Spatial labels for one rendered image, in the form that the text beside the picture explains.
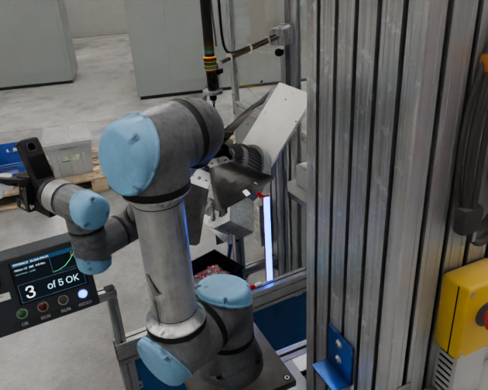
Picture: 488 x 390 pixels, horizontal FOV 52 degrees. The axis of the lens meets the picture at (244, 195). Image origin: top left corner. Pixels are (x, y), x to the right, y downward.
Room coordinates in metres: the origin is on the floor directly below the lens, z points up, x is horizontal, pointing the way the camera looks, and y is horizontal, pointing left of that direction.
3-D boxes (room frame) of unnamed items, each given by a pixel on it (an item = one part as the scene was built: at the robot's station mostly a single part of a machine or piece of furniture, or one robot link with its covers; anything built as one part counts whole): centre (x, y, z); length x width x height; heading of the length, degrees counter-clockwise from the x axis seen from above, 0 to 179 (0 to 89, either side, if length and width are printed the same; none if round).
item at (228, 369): (0.85, 0.05, 1.09); 0.15 x 0.15 x 0.10
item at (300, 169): (2.14, -0.35, 0.92); 0.17 x 0.16 x 0.11; 117
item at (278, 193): (1.98, -0.15, 0.58); 0.09 x 0.05 x 1.15; 27
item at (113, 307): (1.15, 0.40, 0.96); 0.03 x 0.03 x 0.20; 27
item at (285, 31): (2.26, -0.21, 1.54); 0.10 x 0.07 x 0.09; 152
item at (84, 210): (0.93, 0.34, 1.43); 0.11 x 0.08 x 0.09; 49
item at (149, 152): (0.75, 0.14, 1.41); 0.15 x 0.12 x 0.55; 139
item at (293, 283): (1.35, 0.01, 0.82); 0.90 x 0.04 x 0.08; 117
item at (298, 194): (2.06, -0.35, 0.85); 0.36 x 0.24 x 0.03; 27
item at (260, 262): (1.93, -0.05, 0.56); 0.19 x 0.04 x 0.04; 117
